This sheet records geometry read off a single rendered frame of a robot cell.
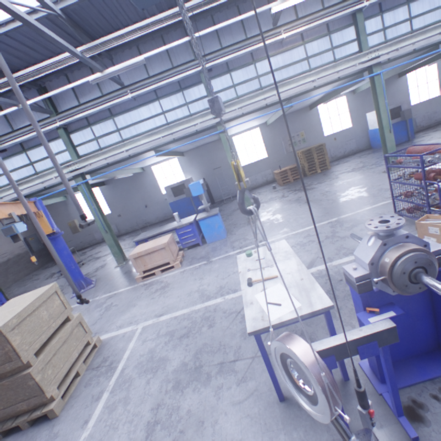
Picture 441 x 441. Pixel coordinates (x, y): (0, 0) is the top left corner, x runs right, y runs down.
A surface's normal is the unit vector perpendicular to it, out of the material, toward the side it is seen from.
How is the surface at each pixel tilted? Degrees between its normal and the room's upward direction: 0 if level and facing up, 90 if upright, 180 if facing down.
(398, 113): 90
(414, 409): 0
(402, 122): 90
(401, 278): 90
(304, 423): 0
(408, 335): 90
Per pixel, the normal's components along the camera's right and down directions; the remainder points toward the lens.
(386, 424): -0.33, -0.92
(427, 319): 0.04, 0.22
